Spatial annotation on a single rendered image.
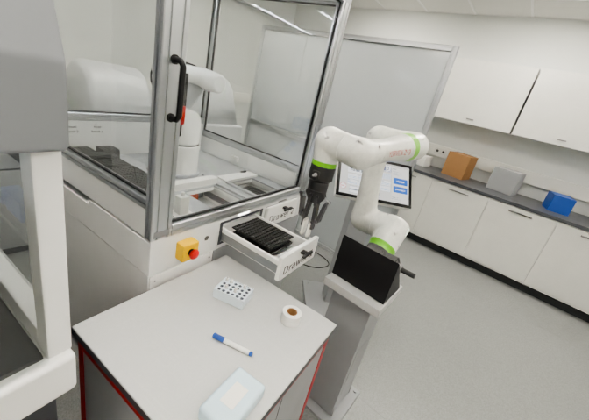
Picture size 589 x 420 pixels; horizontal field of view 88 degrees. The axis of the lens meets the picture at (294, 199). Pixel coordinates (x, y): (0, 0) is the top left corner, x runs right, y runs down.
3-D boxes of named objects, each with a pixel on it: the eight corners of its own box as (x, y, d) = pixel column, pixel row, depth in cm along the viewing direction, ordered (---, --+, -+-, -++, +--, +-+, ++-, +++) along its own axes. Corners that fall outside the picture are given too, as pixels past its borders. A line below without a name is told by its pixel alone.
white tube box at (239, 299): (251, 296, 117) (253, 288, 115) (242, 309, 109) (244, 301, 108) (224, 284, 119) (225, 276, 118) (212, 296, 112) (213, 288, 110)
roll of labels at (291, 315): (295, 312, 114) (298, 304, 112) (301, 327, 107) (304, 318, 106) (278, 313, 111) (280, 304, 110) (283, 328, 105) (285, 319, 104)
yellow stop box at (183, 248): (198, 257, 119) (201, 241, 116) (183, 264, 113) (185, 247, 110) (190, 252, 121) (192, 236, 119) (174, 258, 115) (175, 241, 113)
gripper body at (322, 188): (305, 176, 112) (299, 199, 115) (324, 185, 108) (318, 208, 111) (315, 174, 118) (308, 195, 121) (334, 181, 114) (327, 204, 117)
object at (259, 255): (309, 253, 142) (312, 242, 139) (277, 274, 120) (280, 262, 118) (245, 219, 160) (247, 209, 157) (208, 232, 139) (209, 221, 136)
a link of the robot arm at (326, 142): (330, 124, 113) (312, 121, 105) (358, 132, 106) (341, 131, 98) (321, 160, 118) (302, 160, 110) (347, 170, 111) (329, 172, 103)
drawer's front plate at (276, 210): (294, 215, 183) (298, 198, 179) (265, 227, 159) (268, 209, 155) (292, 214, 184) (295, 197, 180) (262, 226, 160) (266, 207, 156)
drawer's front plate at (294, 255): (313, 257, 143) (319, 236, 139) (277, 281, 119) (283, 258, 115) (310, 255, 143) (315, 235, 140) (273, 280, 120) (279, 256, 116)
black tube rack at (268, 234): (290, 248, 142) (294, 236, 139) (267, 261, 127) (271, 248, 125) (255, 229, 152) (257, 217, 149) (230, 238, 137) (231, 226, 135)
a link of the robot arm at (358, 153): (384, 156, 128) (392, 130, 123) (409, 165, 121) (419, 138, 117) (332, 165, 102) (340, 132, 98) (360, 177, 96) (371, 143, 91)
